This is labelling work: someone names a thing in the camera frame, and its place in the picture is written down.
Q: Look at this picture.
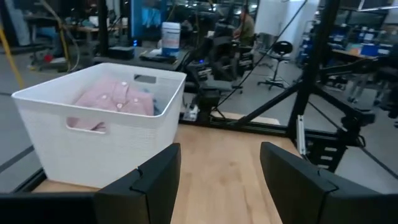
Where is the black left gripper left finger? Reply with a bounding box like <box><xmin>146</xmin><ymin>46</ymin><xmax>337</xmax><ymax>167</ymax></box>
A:
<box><xmin>94</xmin><ymin>142</ymin><xmax>182</xmax><ymax>224</ymax></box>

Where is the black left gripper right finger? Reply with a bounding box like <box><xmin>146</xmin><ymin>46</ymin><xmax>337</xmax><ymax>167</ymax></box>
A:
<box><xmin>260</xmin><ymin>141</ymin><xmax>384</xmax><ymax>224</ymax></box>

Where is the pink button shirt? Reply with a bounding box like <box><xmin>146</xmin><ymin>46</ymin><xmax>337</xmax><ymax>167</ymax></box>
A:
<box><xmin>66</xmin><ymin>77</ymin><xmax>155</xmax><ymax>132</ymax></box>

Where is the white perforated plastic basket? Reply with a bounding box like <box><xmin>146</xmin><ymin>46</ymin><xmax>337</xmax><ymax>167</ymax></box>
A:
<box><xmin>11</xmin><ymin>62</ymin><xmax>188</xmax><ymax>189</ymax></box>

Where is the white electronics box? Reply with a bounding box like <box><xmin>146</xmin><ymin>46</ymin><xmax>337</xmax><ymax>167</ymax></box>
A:
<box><xmin>183</xmin><ymin>105</ymin><xmax>200</xmax><ymax>123</ymax></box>

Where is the equipment desk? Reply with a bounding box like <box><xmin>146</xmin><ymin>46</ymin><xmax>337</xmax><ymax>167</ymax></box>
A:
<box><xmin>92</xmin><ymin>45</ymin><xmax>188</xmax><ymax>73</ymax></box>

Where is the black round stool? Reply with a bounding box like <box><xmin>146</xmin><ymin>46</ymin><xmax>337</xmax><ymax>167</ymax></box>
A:
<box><xmin>257</xmin><ymin>40</ymin><xmax>294</xmax><ymax>91</ymax></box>

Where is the white wipes canister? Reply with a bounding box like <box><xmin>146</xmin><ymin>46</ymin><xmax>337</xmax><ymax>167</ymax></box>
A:
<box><xmin>160</xmin><ymin>21</ymin><xmax>182</xmax><ymax>58</ymax></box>

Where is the background workbench with blue bins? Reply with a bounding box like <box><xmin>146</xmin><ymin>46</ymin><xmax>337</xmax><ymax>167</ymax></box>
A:
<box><xmin>328</xmin><ymin>39</ymin><xmax>398</xmax><ymax>107</ymax></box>

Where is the computer monitor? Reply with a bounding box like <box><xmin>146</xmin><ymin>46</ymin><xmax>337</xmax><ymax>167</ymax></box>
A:
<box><xmin>107</xmin><ymin>0</ymin><xmax>164</xmax><ymax>61</ymax></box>

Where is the person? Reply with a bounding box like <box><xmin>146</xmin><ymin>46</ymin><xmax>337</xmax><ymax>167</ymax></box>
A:
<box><xmin>233</xmin><ymin>4</ymin><xmax>256</xmax><ymax>48</ymax></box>

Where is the black aluminium table frame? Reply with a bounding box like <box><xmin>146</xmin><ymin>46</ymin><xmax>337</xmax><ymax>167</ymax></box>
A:
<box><xmin>12</xmin><ymin>0</ymin><xmax>377</xmax><ymax>194</ymax></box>

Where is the yellow floor cable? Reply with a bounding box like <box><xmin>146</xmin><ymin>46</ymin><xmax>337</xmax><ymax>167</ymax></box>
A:
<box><xmin>0</xmin><ymin>26</ymin><xmax>26</xmax><ymax>90</ymax></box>

